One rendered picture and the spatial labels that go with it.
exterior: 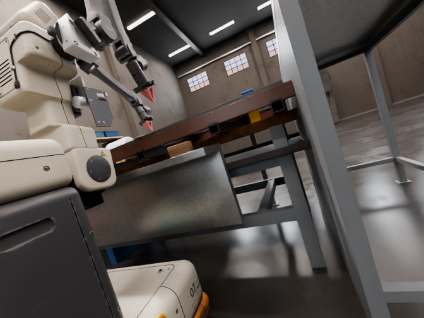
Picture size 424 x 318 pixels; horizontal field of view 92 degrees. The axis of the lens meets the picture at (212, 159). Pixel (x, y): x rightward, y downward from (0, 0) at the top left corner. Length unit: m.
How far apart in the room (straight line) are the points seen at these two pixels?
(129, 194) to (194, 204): 0.40
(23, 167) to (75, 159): 0.29
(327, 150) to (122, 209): 1.09
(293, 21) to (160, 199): 0.91
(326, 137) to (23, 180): 0.66
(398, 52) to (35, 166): 12.97
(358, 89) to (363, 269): 11.72
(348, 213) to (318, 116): 0.25
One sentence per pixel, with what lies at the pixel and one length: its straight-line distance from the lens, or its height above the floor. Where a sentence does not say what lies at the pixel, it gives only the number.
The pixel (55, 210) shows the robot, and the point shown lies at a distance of 0.57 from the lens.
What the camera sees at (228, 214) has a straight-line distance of 0.98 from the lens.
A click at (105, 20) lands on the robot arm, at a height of 1.27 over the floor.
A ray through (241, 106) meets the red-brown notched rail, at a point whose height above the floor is 0.80.
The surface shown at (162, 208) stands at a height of 0.45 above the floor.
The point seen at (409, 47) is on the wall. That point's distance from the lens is 13.20.
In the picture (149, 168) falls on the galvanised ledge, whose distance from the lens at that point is 0.90.
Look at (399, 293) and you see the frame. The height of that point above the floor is 0.19.
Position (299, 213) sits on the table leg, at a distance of 1.03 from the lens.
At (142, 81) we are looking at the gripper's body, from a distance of 1.10.
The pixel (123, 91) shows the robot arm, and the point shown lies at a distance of 1.64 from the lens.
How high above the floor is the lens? 0.67
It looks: 3 degrees down
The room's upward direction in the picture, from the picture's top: 18 degrees counter-clockwise
